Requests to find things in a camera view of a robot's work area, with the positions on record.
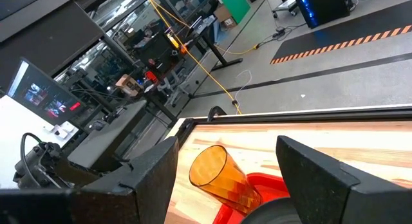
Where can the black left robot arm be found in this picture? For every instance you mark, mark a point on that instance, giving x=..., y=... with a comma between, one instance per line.
x=38, y=166

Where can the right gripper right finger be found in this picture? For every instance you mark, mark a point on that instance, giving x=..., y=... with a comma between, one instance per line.
x=322, y=192

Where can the black hazard striped floor mat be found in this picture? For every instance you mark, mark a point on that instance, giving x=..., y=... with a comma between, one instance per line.
x=338, y=37

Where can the small cardboard box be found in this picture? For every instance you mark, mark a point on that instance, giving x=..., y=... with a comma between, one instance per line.
x=127, y=84

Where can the black frame hook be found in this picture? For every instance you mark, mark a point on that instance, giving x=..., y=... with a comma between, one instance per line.
x=216, y=108

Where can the black aluminium table frame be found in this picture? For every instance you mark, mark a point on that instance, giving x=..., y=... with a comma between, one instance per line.
x=289, y=116

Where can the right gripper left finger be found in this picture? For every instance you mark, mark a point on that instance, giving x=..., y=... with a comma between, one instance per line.
x=135, y=198

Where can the black operator monitor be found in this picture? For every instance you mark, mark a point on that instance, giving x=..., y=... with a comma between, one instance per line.
x=45, y=95

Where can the amber faceted plastic cup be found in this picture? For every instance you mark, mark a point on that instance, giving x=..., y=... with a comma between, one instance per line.
x=225, y=182

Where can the black standing desk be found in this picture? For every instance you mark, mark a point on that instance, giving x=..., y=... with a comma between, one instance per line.
x=222, y=55

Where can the black round plate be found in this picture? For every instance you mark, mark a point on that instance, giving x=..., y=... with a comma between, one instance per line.
x=273, y=214

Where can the grey side desk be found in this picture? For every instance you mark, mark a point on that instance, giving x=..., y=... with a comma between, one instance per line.
x=109, y=143

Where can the black computer tower blue light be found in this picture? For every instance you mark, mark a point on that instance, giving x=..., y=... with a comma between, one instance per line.
x=325, y=8

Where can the red plastic tray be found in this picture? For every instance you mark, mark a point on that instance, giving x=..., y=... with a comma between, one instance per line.
x=270, y=188

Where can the white power adapter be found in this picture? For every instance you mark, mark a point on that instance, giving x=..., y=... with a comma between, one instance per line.
x=62, y=130

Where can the green board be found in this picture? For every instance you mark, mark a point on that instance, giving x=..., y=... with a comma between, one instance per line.
x=236, y=6

